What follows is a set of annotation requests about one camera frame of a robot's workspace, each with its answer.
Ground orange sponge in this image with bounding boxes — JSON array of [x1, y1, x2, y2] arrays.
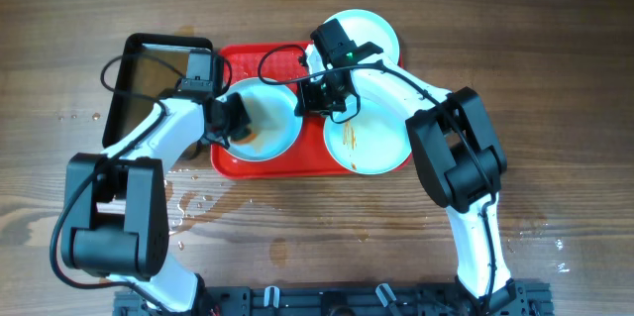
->
[[232, 130, 258, 145]]

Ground white plate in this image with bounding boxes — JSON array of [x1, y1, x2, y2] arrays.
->
[[323, 96, 411, 175], [305, 9, 401, 73], [220, 77, 303, 162]]

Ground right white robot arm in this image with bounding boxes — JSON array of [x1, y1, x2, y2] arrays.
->
[[297, 60, 514, 314]]

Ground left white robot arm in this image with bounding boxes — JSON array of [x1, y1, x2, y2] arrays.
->
[[50, 92, 251, 315]]

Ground red plastic tray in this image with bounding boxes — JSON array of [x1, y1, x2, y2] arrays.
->
[[210, 42, 412, 180]]

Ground black water tray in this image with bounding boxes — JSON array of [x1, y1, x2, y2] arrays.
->
[[102, 33, 213, 148]]

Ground right black cable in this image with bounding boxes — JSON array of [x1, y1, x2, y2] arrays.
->
[[257, 44, 499, 307]]

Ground black cable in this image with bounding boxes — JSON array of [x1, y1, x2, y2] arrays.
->
[[48, 51, 234, 291], [257, 44, 499, 307]]

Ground left black cable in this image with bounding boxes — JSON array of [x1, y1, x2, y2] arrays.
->
[[48, 51, 234, 291]]

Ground black mounting rail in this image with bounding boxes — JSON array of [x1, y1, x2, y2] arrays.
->
[[112, 280, 554, 316]]

